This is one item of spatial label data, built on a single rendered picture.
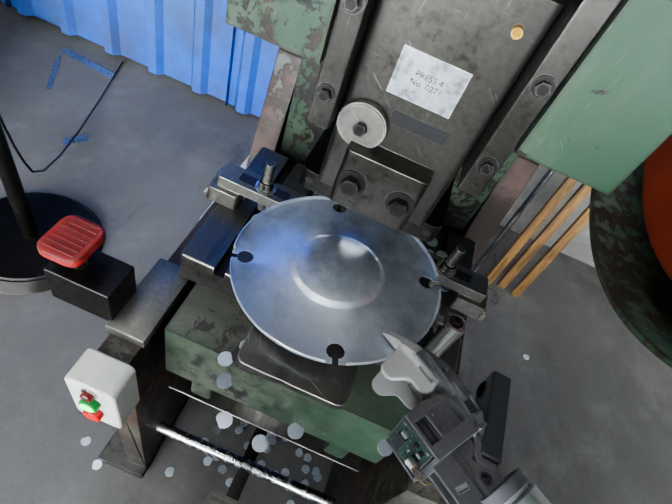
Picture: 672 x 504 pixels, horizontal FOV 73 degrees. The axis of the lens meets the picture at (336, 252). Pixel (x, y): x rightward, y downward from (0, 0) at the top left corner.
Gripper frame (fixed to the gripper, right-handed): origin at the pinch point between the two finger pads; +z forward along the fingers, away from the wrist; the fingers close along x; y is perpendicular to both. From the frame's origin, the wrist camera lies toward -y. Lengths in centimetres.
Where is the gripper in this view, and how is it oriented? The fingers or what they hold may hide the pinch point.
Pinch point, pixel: (394, 339)
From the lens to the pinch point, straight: 58.1
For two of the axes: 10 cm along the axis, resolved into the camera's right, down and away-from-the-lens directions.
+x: -2.2, 6.7, 7.1
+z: -5.5, -6.8, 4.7
